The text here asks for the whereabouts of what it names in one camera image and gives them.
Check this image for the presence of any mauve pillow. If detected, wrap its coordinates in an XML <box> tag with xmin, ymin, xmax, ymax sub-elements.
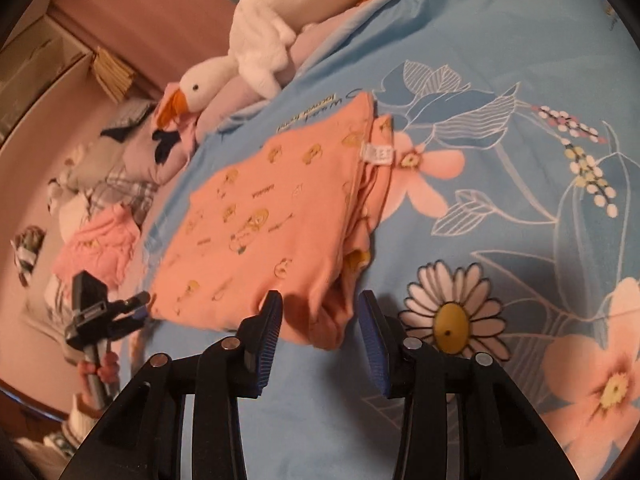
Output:
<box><xmin>122</xmin><ymin>9</ymin><xmax>356</xmax><ymax>186</ymax></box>

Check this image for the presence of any grey plaid cloth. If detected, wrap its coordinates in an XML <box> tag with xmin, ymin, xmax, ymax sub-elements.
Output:
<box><xmin>86</xmin><ymin>164</ymin><xmax>158</xmax><ymax>226</ymax></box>

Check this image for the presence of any left hand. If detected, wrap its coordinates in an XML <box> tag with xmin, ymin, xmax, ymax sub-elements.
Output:
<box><xmin>77</xmin><ymin>351</ymin><xmax>119</xmax><ymax>386</ymax></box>

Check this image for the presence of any dark navy garment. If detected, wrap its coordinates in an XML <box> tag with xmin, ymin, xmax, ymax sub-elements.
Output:
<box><xmin>152</xmin><ymin>129</ymin><xmax>181</xmax><ymax>165</ymax></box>

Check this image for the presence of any blue floral bed sheet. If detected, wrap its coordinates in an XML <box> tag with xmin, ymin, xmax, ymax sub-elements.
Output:
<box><xmin>144</xmin><ymin>0</ymin><xmax>639</xmax><ymax>479</ymax></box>

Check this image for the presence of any pink fluffy garment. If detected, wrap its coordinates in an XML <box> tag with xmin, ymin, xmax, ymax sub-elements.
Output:
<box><xmin>51</xmin><ymin>204</ymin><xmax>140</xmax><ymax>290</ymax></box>

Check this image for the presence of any white goose plush toy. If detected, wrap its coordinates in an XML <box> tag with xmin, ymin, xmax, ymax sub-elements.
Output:
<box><xmin>156</xmin><ymin>0</ymin><xmax>358</xmax><ymax>128</ymax></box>

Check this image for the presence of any left forearm white cuff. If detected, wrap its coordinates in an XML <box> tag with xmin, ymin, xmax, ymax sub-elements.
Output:
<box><xmin>43</xmin><ymin>393</ymin><xmax>102</xmax><ymax>458</ymax></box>

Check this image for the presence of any orange cartoon print shirt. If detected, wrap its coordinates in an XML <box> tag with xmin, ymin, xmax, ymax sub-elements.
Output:
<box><xmin>150</xmin><ymin>92</ymin><xmax>393</xmax><ymax>350</ymax></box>

